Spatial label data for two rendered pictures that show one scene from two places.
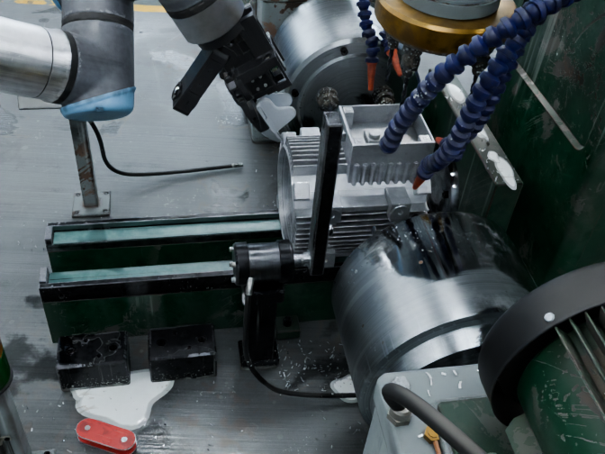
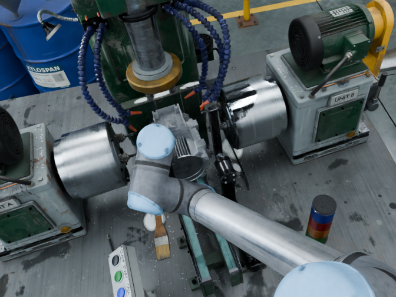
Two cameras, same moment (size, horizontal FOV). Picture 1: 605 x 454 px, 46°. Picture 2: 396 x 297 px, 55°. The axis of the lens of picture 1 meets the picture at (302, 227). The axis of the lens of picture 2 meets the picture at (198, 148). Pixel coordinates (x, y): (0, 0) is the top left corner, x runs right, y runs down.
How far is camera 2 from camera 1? 1.14 m
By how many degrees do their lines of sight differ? 55
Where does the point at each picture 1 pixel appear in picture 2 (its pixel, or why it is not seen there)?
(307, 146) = (178, 148)
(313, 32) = (95, 154)
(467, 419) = (309, 81)
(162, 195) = not seen: hidden behind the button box
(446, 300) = (264, 91)
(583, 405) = (333, 37)
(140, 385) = not seen: hidden behind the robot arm
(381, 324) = (269, 113)
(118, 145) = not seen: outside the picture
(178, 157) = (101, 269)
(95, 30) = (187, 185)
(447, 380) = (295, 88)
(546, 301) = (314, 37)
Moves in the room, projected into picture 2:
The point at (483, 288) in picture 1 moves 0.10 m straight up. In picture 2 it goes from (258, 83) to (257, 60)
